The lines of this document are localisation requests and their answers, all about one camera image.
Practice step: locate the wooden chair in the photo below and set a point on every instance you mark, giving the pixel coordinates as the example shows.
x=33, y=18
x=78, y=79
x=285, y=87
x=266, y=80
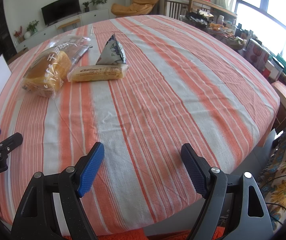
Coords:
x=18, y=55

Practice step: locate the wooden slatted crib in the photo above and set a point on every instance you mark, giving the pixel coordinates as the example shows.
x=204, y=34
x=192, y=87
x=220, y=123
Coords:
x=173, y=5

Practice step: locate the large potted green plant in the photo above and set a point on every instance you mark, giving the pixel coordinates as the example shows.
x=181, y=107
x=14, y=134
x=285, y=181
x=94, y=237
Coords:
x=98, y=0

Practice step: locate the yellow cake bar packet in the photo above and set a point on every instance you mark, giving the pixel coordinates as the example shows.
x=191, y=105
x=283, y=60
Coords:
x=98, y=73

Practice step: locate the wicker basket of packets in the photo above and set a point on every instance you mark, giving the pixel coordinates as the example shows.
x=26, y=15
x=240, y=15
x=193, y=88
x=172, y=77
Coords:
x=219, y=27

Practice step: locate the orange striped tablecloth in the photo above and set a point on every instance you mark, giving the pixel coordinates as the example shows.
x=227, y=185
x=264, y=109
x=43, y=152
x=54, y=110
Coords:
x=158, y=105

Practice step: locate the bagged bread loaf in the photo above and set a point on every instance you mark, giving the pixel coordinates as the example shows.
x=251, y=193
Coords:
x=45, y=72

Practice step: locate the cluster of jars and bottles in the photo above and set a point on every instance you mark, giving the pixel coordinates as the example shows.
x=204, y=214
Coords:
x=255, y=52

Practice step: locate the wooden stool with metal legs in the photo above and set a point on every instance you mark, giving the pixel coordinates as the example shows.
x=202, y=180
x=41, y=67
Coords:
x=69, y=22

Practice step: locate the dark wooden side table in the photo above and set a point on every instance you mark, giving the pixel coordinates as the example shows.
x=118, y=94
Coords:
x=281, y=120

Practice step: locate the black television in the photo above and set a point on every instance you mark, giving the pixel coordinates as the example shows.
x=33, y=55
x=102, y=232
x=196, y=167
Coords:
x=60, y=10

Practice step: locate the white television cabinet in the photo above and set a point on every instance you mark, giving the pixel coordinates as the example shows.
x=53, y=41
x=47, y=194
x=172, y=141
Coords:
x=93, y=16

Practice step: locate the yellow lounge chair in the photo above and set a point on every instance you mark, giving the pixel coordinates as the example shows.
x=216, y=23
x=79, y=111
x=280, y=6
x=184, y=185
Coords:
x=133, y=7

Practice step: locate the triangular patterned snack packet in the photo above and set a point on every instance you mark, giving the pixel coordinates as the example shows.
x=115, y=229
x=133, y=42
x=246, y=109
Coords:
x=111, y=52

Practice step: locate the vase of red flowers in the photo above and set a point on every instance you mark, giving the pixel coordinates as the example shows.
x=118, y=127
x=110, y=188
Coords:
x=18, y=33

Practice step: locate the small potted green plant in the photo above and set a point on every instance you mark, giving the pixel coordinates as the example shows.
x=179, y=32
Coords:
x=86, y=7

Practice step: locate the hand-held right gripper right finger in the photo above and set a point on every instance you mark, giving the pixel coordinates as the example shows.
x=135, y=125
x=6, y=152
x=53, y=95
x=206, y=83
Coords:
x=195, y=172

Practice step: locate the round white vase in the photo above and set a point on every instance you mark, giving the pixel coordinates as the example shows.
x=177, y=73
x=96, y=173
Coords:
x=27, y=35

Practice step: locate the tan book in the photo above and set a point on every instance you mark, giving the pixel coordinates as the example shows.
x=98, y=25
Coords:
x=284, y=93

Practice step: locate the vase of green flowers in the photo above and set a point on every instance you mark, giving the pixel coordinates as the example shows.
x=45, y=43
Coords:
x=32, y=26

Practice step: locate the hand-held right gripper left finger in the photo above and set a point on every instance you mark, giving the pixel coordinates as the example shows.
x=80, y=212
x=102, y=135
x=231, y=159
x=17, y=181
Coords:
x=90, y=170

